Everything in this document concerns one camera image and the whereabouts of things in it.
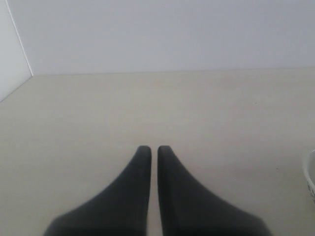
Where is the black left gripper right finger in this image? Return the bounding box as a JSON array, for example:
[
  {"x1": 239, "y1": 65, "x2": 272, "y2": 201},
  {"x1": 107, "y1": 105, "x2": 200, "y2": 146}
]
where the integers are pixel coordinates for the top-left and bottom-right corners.
[{"x1": 157, "y1": 146, "x2": 268, "y2": 236}]

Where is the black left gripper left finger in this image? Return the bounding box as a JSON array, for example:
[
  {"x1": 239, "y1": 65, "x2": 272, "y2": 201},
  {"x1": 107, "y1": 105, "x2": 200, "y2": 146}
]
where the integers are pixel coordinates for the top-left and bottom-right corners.
[{"x1": 44, "y1": 146, "x2": 151, "y2": 236}]

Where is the white ceramic bowl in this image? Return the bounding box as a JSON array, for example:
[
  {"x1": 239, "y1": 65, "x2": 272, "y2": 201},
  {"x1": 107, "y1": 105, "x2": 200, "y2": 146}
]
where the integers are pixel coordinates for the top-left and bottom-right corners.
[{"x1": 303, "y1": 150, "x2": 315, "y2": 204}]

